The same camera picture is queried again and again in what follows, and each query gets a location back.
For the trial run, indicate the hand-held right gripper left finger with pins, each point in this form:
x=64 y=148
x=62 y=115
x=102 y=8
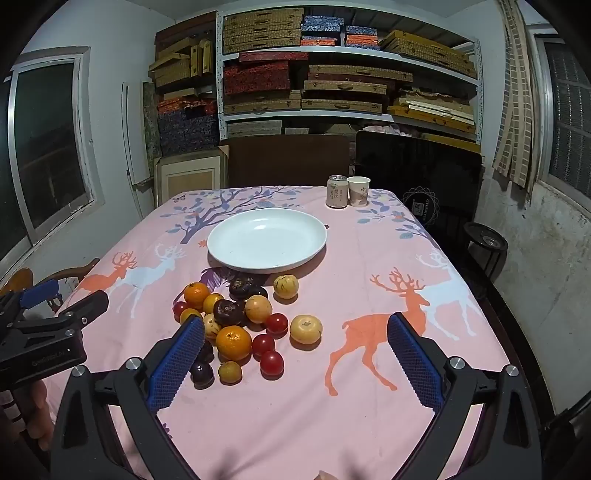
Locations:
x=178 y=364

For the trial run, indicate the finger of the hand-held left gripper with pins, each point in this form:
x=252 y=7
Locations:
x=39 y=291
x=87 y=304

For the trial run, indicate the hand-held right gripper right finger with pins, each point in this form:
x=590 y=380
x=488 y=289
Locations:
x=413 y=364

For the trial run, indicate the dark purple tomato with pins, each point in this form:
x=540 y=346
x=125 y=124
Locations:
x=206 y=351
x=242 y=285
x=260 y=292
x=227 y=312
x=202 y=373

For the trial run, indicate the yellow tomato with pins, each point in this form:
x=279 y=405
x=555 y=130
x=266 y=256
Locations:
x=188 y=315
x=212 y=302

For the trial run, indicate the striped yellow pepino melon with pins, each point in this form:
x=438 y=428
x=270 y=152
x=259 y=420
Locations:
x=257 y=308
x=305 y=329
x=211 y=326
x=286 y=286

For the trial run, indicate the small yellow pepino melon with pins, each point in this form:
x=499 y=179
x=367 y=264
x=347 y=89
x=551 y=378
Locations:
x=230 y=372

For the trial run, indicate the red cherry tomato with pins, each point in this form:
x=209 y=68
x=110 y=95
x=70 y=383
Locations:
x=276 y=323
x=271 y=363
x=263 y=345
x=179 y=308

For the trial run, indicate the orange mandarin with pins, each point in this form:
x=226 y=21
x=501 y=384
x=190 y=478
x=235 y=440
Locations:
x=197 y=295
x=233 y=342

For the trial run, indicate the white oval plate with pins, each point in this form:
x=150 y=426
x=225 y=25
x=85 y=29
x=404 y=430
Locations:
x=268 y=240

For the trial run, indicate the person's left hand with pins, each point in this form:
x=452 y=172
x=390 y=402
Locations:
x=37 y=415

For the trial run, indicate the brown wooden chair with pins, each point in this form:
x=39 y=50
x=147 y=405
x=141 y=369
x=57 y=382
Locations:
x=18 y=278

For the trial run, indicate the black round stool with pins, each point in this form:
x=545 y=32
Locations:
x=485 y=249

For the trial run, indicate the white framed window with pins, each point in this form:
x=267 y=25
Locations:
x=46 y=138

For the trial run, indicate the cream framed cabinet door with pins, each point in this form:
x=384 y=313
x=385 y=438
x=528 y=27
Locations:
x=191 y=177

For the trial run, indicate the white narrow board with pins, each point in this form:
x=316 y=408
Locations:
x=131 y=138

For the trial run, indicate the white paper cup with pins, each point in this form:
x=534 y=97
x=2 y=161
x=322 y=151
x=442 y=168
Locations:
x=358 y=191

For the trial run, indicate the black chair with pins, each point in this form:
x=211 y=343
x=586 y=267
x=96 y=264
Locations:
x=406 y=166

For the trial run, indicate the pile of mixed patterned boxes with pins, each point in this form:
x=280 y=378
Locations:
x=184 y=129

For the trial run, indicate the brown cardboard panel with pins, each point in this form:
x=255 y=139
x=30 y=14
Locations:
x=286 y=161

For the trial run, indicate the white metal shelving unit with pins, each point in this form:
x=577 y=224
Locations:
x=220 y=92

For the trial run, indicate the checkered beige curtain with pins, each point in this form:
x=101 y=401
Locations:
x=515 y=115

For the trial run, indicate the large red patterned box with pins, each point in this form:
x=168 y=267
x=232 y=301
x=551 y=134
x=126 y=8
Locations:
x=256 y=78

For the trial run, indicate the window with mesh grille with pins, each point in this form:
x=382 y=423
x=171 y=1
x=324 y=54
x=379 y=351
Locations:
x=568 y=115

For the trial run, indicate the flat red patterned box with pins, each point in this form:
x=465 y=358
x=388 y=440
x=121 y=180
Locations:
x=272 y=57

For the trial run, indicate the stack of tan woven boxes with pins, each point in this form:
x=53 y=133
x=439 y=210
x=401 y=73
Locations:
x=258 y=27

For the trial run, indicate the blue floral patterned box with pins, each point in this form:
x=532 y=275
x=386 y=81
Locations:
x=361 y=36
x=323 y=24

